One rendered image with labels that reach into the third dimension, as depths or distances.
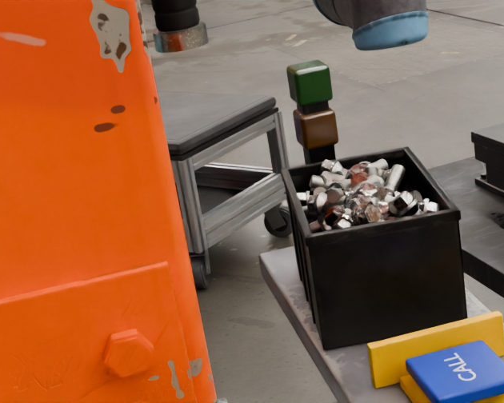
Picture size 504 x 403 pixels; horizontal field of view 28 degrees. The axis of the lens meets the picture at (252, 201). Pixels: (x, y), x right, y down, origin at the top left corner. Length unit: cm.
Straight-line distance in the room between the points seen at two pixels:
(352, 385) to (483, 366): 12
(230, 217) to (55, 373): 175
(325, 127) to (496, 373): 39
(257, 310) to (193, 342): 160
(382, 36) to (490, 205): 50
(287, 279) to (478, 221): 54
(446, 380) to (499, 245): 68
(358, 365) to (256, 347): 101
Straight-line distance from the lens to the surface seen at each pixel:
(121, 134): 41
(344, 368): 90
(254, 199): 224
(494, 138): 163
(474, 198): 165
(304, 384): 177
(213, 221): 214
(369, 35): 120
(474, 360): 84
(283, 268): 111
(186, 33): 81
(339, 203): 95
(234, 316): 204
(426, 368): 84
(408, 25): 120
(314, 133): 109
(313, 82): 108
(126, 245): 43
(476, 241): 149
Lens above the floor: 90
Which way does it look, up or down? 20 degrees down
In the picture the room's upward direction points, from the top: 10 degrees counter-clockwise
